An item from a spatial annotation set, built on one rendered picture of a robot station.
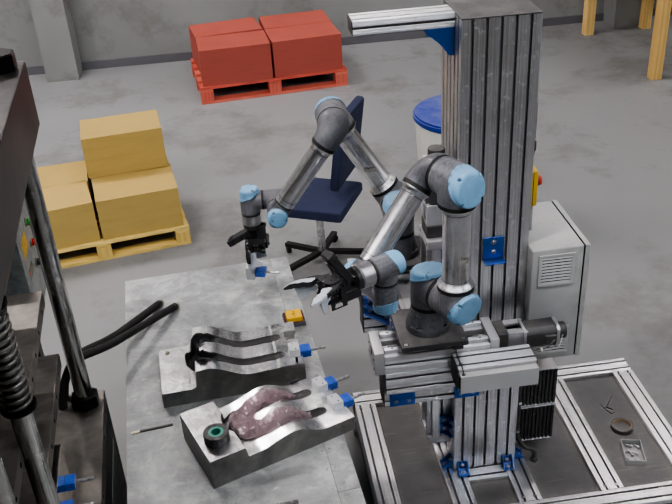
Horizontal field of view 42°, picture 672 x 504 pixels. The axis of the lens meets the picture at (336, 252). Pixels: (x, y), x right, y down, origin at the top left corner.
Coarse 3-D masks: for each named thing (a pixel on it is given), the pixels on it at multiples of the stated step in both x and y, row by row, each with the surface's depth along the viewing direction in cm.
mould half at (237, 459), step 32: (192, 416) 284; (224, 416) 289; (256, 416) 287; (320, 416) 289; (352, 416) 288; (192, 448) 284; (224, 448) 271; (256, 448) 276; (288, 448) 280; (224, 480) 272
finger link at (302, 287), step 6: (294, 282) 248; (300, 282) 248; (306, 282) 248; (312, 282) 248; (288, 288) 248; (294, 288) 250; (300, 288) 250; (306, 288) 250; (312, 288) 250; (300, 294) 251; (306, 294) 251
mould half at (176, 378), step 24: (192, 336) 318; (240, 336) 325; (168, 360) 319; (216, 360) 306; (288, 360) 310; (168, 384) 307; (192, 384) 306; (216, 384) 305; (240, 384) 307; (264, 384) 310; (288, 384) 312
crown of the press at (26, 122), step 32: (0, 64) 245; (0, 96) 231; (32, 96) 260; (0, 128) 212; (32, 128) 251; (0, 160) 201; (0, 192) 196; (0, 224) 191; (0, 256) 186; (0, 288) 181
